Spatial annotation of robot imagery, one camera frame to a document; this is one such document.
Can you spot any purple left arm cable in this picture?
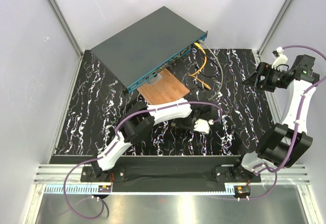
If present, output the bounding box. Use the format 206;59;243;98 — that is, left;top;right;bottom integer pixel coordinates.
63;101;223;219

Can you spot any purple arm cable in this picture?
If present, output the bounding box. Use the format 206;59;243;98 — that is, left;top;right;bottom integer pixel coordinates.
63;101;223;219
254;45;326;176

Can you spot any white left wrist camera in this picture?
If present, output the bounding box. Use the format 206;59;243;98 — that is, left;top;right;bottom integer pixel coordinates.
193;119;210;134

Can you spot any yellow fibre cable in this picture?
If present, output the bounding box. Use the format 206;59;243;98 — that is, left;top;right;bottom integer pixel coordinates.
189;43;211;92

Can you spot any wooden board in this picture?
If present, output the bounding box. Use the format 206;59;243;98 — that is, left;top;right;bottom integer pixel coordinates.
137;69;190;105

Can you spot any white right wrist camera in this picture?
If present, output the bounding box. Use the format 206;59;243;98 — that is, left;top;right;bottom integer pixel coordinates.
271;47;288;70

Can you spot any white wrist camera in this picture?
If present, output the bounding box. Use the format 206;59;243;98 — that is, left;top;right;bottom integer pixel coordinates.
271;47;288;70
193;119;210;134

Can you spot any aluminium frame rail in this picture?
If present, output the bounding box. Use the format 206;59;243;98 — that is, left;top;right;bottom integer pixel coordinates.
34;165;310;195

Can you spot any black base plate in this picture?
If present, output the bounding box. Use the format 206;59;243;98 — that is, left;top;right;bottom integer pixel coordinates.
80;156;259;183

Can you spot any silver metal bracket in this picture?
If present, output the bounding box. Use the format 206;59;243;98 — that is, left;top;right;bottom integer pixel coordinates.
146;74;162;86

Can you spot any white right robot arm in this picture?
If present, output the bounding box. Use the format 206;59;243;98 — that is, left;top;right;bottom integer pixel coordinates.
231;54;320;182

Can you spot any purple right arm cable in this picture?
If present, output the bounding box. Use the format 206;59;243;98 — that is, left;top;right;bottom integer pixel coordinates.
254;45;326;176

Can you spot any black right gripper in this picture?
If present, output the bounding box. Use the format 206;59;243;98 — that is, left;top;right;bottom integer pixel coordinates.
241;62;286;93

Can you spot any black cable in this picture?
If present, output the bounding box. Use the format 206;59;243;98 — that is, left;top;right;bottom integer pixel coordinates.
195;53;221;78

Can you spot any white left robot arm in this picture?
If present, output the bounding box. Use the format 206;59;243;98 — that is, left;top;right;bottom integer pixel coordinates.
91;98;214;181

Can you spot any dark grey network switch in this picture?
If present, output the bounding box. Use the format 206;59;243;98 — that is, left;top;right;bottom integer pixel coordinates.
91;6;207;94

